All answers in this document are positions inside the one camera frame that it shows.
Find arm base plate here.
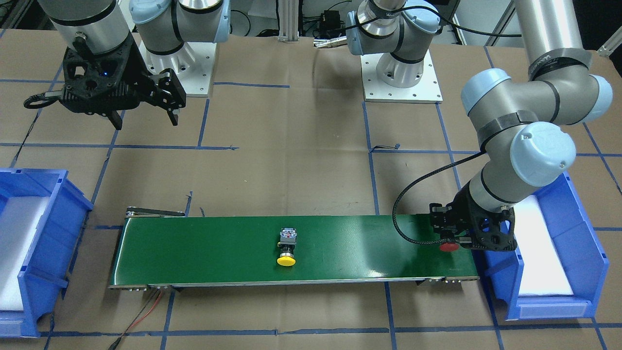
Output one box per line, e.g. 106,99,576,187
138,42,218,97
360,51,444,104

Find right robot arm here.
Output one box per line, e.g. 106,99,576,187
24,0,231,130

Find black braided cable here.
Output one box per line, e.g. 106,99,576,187
392,151,488,245

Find red push button switch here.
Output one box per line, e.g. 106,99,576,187
439,237,460,252

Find white foam pad bin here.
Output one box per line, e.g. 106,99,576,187
513,195,574,297
0,196,49,312

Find green conveyor belt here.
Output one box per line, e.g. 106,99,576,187
109,214,478,289

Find aluminium profile post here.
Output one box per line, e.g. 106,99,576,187
276,0,301,42

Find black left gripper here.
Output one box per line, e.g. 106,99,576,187
429,185,518,251

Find yellow push button switch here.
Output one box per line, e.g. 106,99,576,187
277,227,297,267

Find blue plastic bin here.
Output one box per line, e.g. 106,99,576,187
476,173,609,321
0,168,93,337

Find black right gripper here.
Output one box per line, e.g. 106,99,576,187
59,34,187,130

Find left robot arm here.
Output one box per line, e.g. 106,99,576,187
345,0,613,252

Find red black wire pair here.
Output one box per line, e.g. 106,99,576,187
107,289,166,350

